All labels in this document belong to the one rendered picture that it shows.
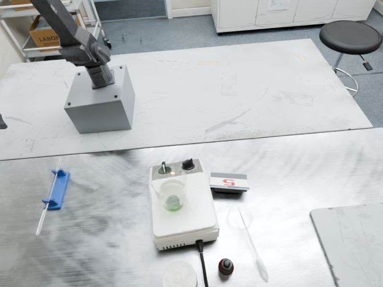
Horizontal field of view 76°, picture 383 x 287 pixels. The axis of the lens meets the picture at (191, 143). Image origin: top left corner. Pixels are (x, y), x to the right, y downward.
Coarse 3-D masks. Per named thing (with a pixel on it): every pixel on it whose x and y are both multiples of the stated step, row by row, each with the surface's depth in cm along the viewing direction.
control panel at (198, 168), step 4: (196, 160) 61; (176, 164) 60; (180, 164) 60; (196, 164) 59; (200, 164) 59; (152, 168) 60; (156, 168) 60; (196, 168) 57; (200, 168) 57; (152, 172) 58; (188, 172) 56; (192, 172) 56; (196, 172) 55; (200, 172) 55
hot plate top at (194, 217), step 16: (192, 176) 52; (192, 192) 50; (208, 192) 50; (160, 208) 48; (192, 208) 48; (208, 208) 48; (160, 224) 46; (176, 224) 46; (192, 224) 46; (208, 224) 46
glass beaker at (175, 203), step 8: (160, 168) 45; (168, 168) 45; (176, 168) 45; (152, 176) 44; (160, 176) 46; (168, 176) 48; (176, 176) 48; (184, 176) 44; (152, 184) 43; (160, 184) 48; (184, 184) 43; (176, 192) 41; (184, 192) 44; (160, 200) 44; (168, 200) 43; (176, 200) 43; (184, 200) 46; (168, 208) 46; (176, 208) 46
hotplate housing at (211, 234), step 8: (200, 160) 62; (208, 184) 53; (216, 216) 49; (152, 224) 48; (216, 224) 47; (152, 232) 48; (192, 232) 47; (200, 232) 47; (208, 232) 47; (216, 232) 48; (160, 240) 46; (168, 240) 46; (176, 240) 47; (184, 240) 48; (192, 240) 49; (200, 240) 49; (208, 240) 51; (160, 248) 50; (168, 248) 50; (200, 248) 48
